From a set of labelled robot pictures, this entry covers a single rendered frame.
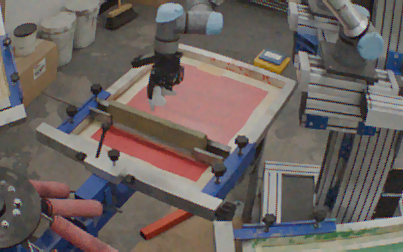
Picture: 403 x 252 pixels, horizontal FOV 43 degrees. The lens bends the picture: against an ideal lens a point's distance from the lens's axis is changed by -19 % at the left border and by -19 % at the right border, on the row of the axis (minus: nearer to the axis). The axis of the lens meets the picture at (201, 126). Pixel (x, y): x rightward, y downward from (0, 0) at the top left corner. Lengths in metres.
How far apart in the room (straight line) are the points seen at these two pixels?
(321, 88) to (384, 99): 0.27
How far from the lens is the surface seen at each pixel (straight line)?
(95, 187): 1.73
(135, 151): 2.00
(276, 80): 2.38
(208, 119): 2.16
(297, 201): 3.00
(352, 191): 2.65
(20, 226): 1.24
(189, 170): 1.93
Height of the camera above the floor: 2.19
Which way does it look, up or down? 36 degrees down
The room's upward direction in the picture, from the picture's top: 5 degrees clockwise
